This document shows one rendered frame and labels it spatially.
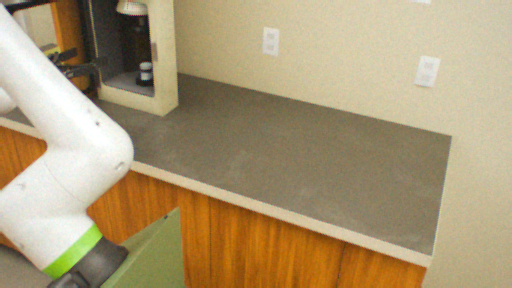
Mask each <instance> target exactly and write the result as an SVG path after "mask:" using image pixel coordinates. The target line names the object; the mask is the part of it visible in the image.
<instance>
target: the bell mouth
mask: <svg viewBox="0 0 512 288"><path fill-rule="evenodd" d="M116 10H117V11H118V12H120V13H122V14H130V15H147V14H148V7H147V5H146V4H144V3H139V2H135V1H130V0H119V2H118V5H117V7H116Z"/></svg>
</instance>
